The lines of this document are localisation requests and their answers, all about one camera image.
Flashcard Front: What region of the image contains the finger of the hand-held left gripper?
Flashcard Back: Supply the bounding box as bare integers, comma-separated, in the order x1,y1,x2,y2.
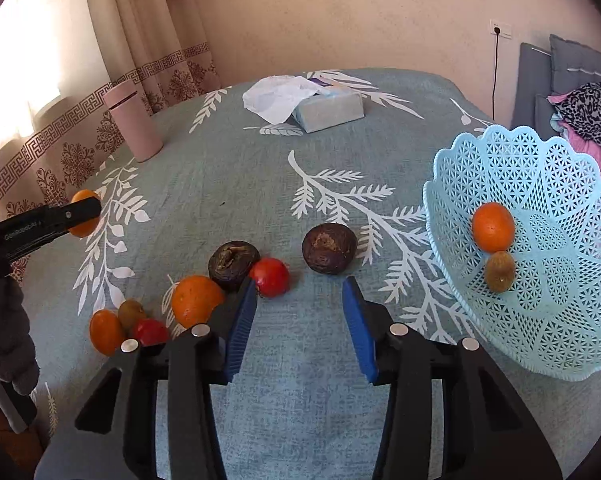
3,196,102,261

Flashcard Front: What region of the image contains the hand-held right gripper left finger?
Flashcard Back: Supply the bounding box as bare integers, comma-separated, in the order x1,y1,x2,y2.
74,276,260,480

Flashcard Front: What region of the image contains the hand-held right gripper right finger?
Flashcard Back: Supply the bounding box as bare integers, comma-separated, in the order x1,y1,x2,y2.
341,275,563,480

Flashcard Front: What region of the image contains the large orange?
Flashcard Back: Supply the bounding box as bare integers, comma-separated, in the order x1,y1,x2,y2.
171,275,226,329

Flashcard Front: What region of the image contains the red tomato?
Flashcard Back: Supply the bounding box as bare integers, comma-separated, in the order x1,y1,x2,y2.
249,257,291,298
132,318,171,347

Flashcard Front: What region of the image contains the small dark brown mangosteen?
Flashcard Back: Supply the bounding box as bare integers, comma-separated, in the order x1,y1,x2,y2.
208,240,261,292

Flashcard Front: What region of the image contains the large dark brown mangosteen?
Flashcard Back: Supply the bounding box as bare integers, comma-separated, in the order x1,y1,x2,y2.
301,223,358,276

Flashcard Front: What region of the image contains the brown kiwi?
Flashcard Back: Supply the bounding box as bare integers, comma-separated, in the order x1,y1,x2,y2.
118,299,148,331
484,251,517,293

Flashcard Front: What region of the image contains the small orange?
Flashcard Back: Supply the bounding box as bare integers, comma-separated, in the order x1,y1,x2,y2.
89,309,127,356

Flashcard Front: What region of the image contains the light blue plastic basket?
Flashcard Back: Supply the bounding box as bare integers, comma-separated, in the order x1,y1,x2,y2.
423,125,601,383

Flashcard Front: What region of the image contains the person's left forearm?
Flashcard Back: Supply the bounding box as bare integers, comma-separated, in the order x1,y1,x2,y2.
0,275,40,397

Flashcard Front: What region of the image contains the pink thermos bottle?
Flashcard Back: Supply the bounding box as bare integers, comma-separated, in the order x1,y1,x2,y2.
104,84,164,163

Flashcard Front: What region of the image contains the teal leaf-print tablecloth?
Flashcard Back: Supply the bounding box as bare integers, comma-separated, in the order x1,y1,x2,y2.
33,67,601,480

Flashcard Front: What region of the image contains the beige patterned curtain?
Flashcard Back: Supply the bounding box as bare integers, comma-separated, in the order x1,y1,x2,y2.
0,0,221,281

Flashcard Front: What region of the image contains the white tissue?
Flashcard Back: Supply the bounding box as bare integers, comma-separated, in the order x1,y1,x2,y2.
242,75,326,124

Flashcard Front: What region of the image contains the small grey pillow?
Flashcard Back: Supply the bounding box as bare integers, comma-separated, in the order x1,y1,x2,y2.
534,94,561,133

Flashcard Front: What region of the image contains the pile of blankets on bed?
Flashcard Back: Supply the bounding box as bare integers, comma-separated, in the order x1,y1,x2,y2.
547,91,601,186

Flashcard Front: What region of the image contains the grey upholstered bed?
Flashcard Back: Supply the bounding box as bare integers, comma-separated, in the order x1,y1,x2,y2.
511,42,553,133

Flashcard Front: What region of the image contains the leopard print blanket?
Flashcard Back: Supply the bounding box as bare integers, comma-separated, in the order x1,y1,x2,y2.
553,80,601,171

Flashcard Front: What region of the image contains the large grey pillow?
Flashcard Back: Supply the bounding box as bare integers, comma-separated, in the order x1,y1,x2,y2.
549,34,601,96

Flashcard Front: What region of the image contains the black power cable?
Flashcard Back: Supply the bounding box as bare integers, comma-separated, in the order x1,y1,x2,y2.
491,35,501,126

